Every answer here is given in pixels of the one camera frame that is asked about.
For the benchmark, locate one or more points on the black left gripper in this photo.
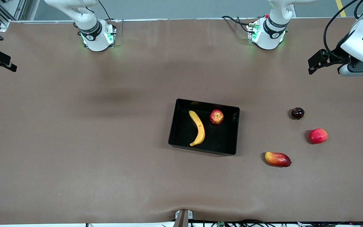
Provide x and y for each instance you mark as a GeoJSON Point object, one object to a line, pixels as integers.
{"type": "Point", "coordinates": [332, 57]}

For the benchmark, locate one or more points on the small red yellow apple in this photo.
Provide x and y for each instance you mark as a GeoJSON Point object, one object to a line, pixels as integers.
{"type": "Point", "coordinates": [216, 117]}

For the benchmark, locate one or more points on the black plastic tray box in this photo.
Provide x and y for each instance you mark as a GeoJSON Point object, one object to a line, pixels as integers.
{"type": "Point", "coordinates": [219, 142]}

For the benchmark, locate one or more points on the yellow banana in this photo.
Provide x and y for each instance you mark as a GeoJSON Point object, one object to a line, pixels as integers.
{"type": "Point", "coordinates": [200, 129]}

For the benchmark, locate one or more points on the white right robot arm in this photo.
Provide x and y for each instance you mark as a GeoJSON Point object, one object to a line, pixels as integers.
{"type": "Point", "coordinates": [96, 41]}

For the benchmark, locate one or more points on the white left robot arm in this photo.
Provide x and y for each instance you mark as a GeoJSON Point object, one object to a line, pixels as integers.
{"type": "Point", "coordinates": [271, 34]}

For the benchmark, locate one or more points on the dark purple plum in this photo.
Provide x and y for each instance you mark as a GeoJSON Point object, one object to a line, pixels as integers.
{"type": "Point", "coordinates": [297, 113]}

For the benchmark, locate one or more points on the red peach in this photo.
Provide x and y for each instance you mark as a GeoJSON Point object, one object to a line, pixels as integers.
{"type": "Point", "coordinates": [318, 136]}

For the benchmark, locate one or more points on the red yellow mango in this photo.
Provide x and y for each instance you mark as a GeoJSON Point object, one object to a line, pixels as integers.
{"type": "Point", "coordinates": [277, 159]}

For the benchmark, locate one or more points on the brown table mat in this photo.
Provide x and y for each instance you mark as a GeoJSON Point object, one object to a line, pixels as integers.
{"type": "Point", "coordinates": [106, 173]}

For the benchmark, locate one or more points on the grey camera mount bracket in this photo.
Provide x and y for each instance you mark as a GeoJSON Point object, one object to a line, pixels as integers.
{"type": "Point", "coordinates": [183, 217]}

